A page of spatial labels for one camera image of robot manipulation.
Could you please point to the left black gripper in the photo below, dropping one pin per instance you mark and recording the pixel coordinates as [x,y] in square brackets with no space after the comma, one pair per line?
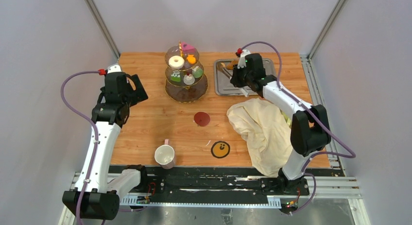
[139,94]

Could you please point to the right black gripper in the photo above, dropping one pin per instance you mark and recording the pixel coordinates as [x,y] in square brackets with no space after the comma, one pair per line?
[235,80]

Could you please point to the metal baking tray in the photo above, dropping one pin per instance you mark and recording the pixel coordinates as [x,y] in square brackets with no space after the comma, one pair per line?
[223,87]

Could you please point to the green cake slice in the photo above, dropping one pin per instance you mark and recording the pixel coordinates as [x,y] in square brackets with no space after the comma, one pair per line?
[175,76]

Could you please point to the green cupcake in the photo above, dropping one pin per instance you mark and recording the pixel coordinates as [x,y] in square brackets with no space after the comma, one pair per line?
[197,72]

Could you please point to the white ring donut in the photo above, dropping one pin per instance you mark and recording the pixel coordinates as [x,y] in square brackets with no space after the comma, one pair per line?
[176,62]

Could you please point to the three-tier glass cake stand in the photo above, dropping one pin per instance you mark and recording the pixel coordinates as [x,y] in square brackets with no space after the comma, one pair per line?
[179,91]

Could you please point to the white cupcake with cherry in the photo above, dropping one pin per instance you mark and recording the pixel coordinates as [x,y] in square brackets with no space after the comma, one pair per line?
[188,79]

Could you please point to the orange pastry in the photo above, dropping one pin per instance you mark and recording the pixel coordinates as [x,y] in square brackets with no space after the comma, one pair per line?
[191,59]

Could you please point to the metal tongs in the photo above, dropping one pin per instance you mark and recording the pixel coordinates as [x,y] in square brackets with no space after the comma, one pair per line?
[229,76]

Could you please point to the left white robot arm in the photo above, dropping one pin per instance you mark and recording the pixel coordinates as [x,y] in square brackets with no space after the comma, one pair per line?
[94,197]

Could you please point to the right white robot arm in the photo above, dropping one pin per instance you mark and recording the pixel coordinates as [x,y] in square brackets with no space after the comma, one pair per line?
[309,122]

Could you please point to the brown croissant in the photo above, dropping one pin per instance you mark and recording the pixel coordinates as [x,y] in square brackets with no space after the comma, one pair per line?
[230,66]

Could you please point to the cream cloth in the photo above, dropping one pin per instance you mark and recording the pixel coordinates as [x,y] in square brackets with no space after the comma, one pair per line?
[267,134]

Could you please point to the red round coaster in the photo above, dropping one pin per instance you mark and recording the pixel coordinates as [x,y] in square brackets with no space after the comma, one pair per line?
[201,119]

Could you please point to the green mug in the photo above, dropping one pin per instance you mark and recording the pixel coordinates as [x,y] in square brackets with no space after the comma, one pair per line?
[287,119]

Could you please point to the pink mug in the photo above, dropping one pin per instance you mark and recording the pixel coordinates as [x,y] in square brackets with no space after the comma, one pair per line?
[165,155]

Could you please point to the yellow smiley coaster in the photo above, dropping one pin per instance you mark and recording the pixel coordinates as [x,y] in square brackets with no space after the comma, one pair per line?
[220,149]

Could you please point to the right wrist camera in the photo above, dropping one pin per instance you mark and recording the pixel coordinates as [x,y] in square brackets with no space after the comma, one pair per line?
[242,53]

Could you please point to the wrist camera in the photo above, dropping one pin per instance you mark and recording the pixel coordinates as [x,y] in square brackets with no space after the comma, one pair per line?
[242,53]
[114,68]

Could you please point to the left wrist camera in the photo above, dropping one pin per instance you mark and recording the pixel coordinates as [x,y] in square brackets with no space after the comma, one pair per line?
[114,68]

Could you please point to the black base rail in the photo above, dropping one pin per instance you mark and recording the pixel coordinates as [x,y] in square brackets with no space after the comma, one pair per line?
[214,186]

